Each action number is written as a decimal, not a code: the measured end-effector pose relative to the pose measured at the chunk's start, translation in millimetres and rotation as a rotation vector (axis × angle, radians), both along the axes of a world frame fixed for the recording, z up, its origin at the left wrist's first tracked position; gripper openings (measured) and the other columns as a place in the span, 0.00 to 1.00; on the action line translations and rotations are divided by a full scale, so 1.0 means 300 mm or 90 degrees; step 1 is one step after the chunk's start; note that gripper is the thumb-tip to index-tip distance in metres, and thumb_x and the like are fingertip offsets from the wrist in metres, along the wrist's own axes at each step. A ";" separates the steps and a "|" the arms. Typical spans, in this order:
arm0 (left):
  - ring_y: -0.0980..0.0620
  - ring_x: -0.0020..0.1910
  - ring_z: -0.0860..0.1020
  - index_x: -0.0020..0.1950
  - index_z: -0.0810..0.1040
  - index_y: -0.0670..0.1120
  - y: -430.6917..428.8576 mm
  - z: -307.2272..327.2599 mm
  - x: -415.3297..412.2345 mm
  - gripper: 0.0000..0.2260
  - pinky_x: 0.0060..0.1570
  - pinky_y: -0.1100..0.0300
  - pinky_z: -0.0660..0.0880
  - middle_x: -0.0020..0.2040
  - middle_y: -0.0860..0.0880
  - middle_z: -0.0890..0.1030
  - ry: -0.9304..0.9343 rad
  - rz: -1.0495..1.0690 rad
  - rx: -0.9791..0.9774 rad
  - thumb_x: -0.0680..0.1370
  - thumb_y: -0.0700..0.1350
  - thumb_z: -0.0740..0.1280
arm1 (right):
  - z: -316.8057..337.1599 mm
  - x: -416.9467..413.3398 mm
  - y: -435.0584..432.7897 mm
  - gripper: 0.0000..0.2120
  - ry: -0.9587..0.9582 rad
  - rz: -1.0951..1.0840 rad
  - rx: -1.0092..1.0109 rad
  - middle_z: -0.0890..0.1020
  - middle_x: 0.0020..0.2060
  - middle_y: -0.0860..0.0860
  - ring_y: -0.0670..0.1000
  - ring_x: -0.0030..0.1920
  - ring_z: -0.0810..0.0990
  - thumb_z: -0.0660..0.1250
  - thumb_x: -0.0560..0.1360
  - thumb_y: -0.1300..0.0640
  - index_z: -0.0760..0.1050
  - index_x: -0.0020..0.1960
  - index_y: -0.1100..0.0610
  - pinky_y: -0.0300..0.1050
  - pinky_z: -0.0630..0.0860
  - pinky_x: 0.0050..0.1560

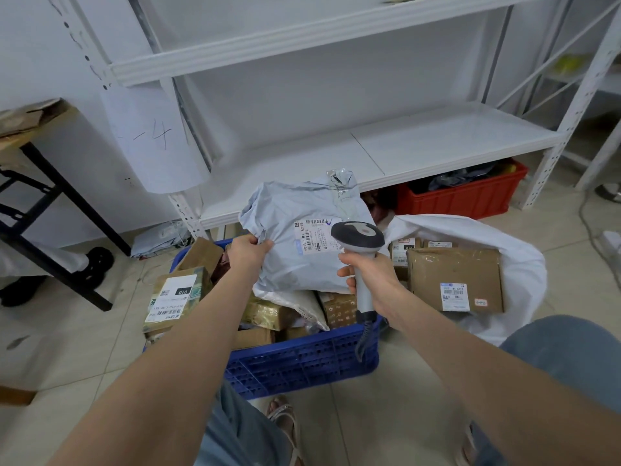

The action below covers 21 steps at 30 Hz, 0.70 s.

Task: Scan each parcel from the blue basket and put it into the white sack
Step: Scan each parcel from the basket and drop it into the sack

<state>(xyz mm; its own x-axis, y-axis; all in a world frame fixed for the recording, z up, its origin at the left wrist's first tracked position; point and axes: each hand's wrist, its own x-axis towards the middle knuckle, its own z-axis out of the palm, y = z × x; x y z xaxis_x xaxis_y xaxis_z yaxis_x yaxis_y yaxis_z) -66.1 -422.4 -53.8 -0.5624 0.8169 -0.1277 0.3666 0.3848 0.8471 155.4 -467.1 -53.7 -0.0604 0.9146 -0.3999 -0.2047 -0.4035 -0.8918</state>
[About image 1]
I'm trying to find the person's right hand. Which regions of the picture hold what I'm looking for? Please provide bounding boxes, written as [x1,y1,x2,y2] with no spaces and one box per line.
[337,250,406,331]

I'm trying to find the person's left hand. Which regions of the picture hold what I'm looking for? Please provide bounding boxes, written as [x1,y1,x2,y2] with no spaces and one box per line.
[225,234,275,287]

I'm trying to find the small brown cardboard parcel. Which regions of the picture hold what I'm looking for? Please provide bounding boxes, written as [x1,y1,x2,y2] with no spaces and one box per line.
[390,237,423,282]

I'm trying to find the large cardboard box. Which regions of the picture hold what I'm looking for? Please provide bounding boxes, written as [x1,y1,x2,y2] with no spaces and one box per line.
[406,247,505,315]

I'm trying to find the pile of parcels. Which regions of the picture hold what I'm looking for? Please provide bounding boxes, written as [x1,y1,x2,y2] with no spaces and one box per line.
[143,237,360,353]

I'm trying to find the grey handheld barcode scanner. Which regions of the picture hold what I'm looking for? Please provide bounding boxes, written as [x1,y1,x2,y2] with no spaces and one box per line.
[331,221,387,326]

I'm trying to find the grey poly mailer bag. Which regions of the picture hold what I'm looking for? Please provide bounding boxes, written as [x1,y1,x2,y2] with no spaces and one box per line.
[238,179,389,294]

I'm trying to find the brown box green printed tape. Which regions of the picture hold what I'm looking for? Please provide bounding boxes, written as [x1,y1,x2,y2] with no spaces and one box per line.
[142,266,213,335]

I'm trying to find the blue plastic crate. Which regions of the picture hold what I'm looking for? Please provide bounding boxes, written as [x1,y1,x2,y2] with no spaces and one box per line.
[143,237,389,401]

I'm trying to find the white woven sack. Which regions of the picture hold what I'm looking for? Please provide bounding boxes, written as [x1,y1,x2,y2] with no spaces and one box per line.
[383,214,548,348]

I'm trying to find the person's right forearm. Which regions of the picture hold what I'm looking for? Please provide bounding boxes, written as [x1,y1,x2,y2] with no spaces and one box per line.
[383,295,621,466]

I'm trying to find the person's left forearm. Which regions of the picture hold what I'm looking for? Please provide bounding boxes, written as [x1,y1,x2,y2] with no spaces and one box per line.
[48,271,263,466]

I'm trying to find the grey plastic mailer bag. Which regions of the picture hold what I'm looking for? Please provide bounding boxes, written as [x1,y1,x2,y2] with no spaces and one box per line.
[131,220,193,260]

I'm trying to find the person's sandal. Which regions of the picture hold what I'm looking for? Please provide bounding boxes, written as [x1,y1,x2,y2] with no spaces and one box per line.
[267,396,304,466]
[458,424,479,466]

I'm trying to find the person's left leg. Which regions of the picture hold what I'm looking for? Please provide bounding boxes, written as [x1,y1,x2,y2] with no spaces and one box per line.
[193,378,297,466]

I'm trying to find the red plastic crate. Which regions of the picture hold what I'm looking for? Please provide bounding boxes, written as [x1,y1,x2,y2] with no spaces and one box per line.
[395,159,530,221]

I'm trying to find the white metal shelf rack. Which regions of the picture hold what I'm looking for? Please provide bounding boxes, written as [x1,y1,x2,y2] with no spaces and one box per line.
[48,0,621,241]
[494,0,621,192]

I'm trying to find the white paper sign sheet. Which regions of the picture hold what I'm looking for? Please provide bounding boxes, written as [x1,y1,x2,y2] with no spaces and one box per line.
[99,82,210,195]

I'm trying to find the wooden folding table black legs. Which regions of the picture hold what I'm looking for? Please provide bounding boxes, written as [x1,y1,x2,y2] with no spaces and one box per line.
[0,99,132,312]

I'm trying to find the stack of flattened cardboard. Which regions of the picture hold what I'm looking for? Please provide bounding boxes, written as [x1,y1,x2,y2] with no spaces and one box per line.
[0,99,74,139]

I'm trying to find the wooden chair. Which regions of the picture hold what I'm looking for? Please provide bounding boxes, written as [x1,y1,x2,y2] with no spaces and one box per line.
[0,385,38,407]

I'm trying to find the yellow item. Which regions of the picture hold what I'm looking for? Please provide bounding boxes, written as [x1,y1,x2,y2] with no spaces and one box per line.
[552,55,583,76]

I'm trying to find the black scanner cable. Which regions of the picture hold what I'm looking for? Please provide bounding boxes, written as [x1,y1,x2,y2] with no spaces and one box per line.
[354,317,384,364]

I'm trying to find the grey floor cable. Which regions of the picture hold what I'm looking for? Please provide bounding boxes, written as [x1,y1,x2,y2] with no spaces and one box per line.
[580,191,621,292]

